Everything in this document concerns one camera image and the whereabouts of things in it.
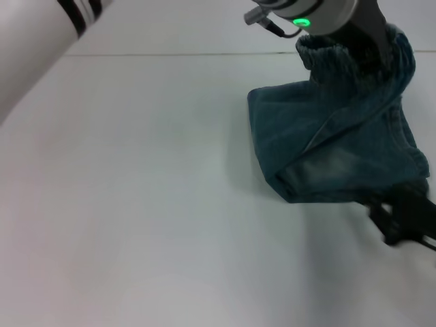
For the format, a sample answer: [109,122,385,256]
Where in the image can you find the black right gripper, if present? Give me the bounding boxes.
[367,183,436,246]

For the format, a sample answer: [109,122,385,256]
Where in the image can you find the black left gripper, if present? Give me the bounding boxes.
[347,0,391,65]

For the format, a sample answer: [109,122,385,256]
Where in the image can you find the blue denim shorts with print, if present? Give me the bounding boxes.
[247,23,431,205]

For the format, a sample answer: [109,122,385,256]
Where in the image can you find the black cable with metal plug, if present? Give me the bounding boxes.
[243,6,302,38]

